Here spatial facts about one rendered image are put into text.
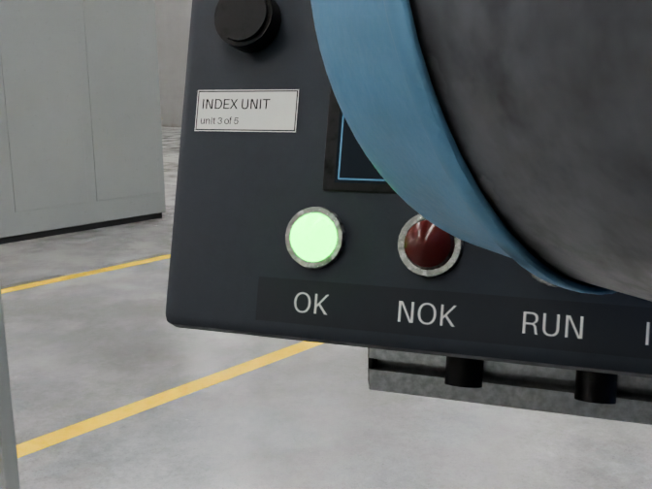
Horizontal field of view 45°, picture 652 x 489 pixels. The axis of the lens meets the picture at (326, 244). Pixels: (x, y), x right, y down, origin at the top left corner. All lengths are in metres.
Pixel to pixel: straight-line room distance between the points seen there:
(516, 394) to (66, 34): 6.28
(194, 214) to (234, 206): 0.02
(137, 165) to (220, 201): 6.56
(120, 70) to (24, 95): 0.87
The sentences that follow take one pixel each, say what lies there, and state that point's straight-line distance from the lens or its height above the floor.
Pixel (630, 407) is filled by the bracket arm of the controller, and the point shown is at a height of 1.03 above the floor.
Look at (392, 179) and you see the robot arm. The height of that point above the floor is 1.16.
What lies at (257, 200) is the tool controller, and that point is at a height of 1.13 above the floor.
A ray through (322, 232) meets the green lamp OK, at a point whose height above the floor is 1.12.
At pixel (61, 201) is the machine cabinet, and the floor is 0.27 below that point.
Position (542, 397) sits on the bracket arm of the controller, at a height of 1.03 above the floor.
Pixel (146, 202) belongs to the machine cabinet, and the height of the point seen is 0.16.
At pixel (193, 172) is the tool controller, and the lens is 0.37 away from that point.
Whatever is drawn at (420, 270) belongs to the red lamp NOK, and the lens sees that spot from 0.32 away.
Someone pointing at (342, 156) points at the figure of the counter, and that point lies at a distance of 0.34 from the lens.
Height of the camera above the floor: 1.18
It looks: 12 degrees down
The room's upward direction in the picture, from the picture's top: 1 degrees counter-clockwise
